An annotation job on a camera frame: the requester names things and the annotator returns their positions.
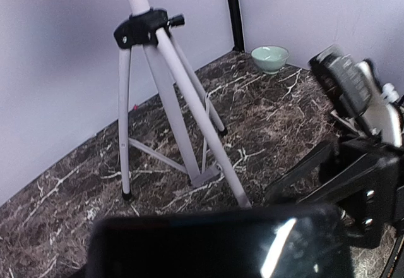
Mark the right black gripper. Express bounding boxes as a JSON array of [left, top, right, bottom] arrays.
[[265, 138, 403, 248]]

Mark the right black frame post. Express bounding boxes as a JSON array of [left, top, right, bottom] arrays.
[[227, 0, 245, 52]]

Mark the white music stand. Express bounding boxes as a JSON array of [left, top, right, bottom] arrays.
[[114, 0, 251, 208]]

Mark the black metronome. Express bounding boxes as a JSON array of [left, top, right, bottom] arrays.
[[85, 204, 354, 277]]

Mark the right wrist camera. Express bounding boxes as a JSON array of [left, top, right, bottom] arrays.
[[309, 45, 403, 147]]

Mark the pale green bowl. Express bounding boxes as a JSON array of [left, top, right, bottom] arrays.
[[251, 45, 290, 75]]

